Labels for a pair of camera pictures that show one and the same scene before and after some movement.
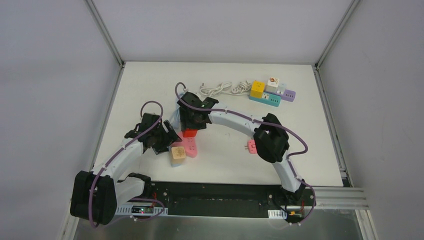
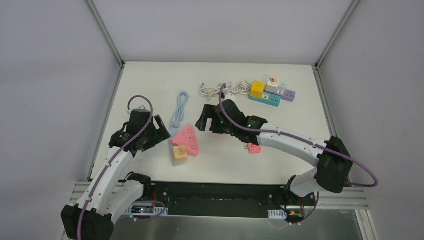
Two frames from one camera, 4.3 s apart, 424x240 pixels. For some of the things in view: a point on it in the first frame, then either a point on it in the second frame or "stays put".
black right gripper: (192, 122) -> (211, 117)
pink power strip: (190, 144) stays put
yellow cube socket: (257, 88) stays put
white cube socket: (272, 84) stays put
